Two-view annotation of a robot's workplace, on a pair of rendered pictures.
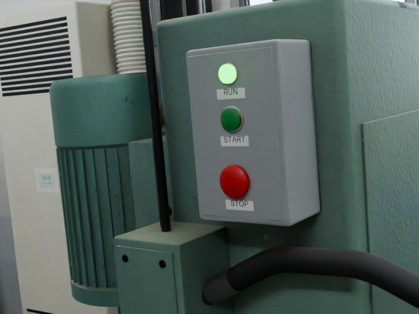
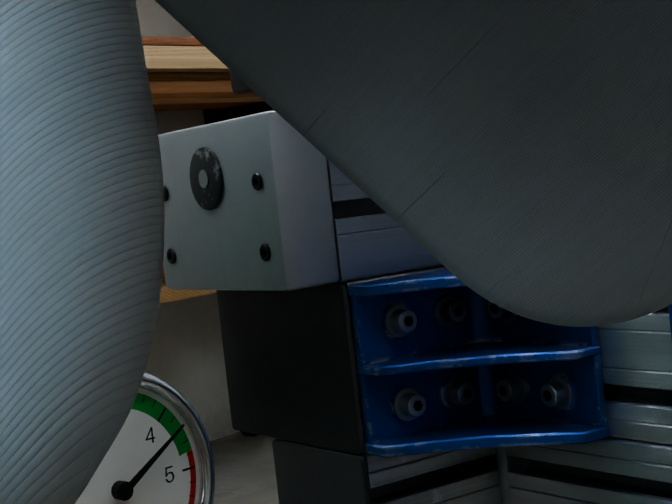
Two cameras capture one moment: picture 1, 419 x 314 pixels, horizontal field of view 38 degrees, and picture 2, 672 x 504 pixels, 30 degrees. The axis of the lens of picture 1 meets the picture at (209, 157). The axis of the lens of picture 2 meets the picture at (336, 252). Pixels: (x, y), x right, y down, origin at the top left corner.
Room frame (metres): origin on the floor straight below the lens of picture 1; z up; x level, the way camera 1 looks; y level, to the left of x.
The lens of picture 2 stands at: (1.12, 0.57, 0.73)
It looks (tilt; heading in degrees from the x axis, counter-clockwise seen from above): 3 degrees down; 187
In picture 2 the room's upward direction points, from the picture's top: 6 degrees counter-clockwise
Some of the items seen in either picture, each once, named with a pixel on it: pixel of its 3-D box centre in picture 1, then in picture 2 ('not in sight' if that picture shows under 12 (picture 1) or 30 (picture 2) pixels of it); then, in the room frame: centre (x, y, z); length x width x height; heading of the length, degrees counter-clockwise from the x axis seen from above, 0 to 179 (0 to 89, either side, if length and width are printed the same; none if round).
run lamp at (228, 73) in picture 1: (227, 73); not in sight; (0.54, -0.02, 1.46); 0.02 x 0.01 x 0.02; 53
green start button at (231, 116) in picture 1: (230, 119); not in sight; (0.54, -0.02, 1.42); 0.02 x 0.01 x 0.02; 53
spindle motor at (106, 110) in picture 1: (123, 184); not in sight; (0.87, 0.13, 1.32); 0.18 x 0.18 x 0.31
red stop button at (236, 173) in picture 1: (234, 181); not in sight; (0.54, -0.02, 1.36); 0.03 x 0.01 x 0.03; 53
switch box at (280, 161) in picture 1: (252, 132); not in sight; (0.57, -0.04, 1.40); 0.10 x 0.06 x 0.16; 53
